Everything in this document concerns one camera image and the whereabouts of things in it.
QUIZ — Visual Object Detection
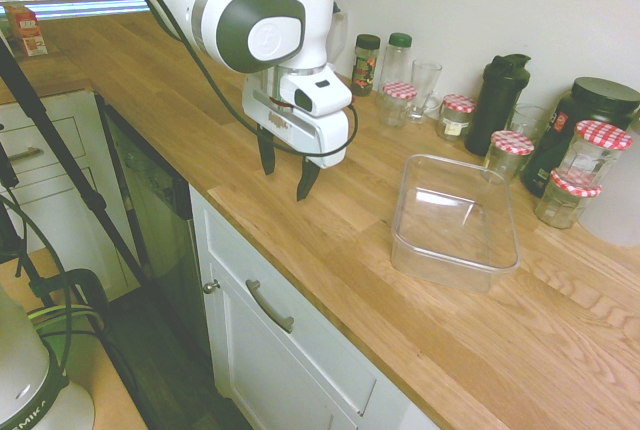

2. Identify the white drawer cabinet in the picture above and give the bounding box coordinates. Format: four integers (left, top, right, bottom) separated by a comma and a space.
0, 89, 144, 301

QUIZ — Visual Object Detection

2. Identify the silver drawer handle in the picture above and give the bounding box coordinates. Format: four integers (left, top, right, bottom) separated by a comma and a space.
244, 278, 295, 335
7, 147, 45, 164

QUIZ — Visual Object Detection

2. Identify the black shaker bottle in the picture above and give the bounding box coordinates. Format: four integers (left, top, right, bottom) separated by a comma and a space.
463, 53, 532, 157

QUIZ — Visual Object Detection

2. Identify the short clear drinking glass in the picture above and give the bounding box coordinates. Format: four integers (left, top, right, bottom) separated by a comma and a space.
507, 103, 551, 146

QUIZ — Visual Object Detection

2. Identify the spice jar with black lid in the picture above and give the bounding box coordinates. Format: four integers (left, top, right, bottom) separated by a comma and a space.
349, 33, 382, 97

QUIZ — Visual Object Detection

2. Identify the clear rectangular plastic container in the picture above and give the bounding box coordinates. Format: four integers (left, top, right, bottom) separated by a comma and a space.
390, 153, 522, 295

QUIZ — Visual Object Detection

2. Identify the white drawer with handle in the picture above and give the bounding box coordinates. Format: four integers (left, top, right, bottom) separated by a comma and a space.
188, 184, 441, 430

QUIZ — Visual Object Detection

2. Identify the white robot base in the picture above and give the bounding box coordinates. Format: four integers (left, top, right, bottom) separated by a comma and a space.
0, 282, 96, 430

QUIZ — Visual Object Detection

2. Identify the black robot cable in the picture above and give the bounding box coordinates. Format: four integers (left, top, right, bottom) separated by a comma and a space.
118, 0, 361, 157

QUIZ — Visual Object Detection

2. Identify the clear bottle with green cap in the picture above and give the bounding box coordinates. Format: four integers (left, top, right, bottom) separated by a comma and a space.
379, 32, 414, 89

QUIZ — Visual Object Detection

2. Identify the labelled jar, red checked lid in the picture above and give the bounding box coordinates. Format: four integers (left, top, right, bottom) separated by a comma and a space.
437, 93, 477, 143

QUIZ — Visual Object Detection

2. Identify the red and white carton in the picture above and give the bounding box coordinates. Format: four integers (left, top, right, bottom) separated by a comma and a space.
3, 3, 49, 58

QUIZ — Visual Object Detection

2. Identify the tall clear drinking glass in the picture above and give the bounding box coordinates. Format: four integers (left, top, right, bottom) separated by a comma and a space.
405, 58, 444, 125

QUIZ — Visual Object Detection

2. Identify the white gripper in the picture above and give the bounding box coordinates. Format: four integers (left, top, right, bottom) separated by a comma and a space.
242, 72, 351, 203

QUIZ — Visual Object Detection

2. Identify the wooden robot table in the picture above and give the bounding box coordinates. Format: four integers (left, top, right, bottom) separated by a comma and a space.
0, 247, 149, 430

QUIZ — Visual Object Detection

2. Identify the black protein powder tub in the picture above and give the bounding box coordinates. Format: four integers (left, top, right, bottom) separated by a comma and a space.
519, 76, 640, 199

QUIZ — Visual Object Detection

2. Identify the dark dishwasher front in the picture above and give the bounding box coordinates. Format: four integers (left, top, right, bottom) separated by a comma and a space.
94, 92, 216, 386

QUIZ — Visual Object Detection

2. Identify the empty jar, red checked lid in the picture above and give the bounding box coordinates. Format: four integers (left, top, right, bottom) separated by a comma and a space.
555, 119, 634, 190
378, 81, 418, 130
480, 130, 536, 185
533, 168, 603, 230

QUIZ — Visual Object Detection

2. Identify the black camera tripod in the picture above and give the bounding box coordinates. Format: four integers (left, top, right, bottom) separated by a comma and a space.
0, 39, 154, 281

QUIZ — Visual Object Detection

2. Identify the green and black clamp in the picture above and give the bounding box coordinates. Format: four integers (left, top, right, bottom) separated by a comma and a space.
19, 268, 109, 351

